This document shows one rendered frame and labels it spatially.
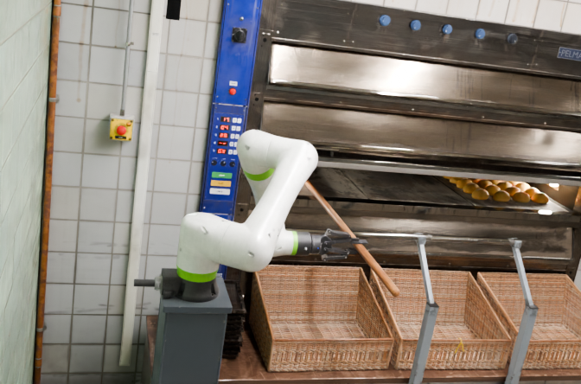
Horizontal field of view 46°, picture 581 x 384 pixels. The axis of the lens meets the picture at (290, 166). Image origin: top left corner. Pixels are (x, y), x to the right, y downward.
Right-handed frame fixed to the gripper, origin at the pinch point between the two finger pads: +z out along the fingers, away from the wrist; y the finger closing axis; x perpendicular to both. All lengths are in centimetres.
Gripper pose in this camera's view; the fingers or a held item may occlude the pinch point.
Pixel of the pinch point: (357, 246)
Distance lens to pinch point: 271.8
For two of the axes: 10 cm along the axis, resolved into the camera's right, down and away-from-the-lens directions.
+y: -1.5, 9.5, 2.7
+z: 9.6, 0.7, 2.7
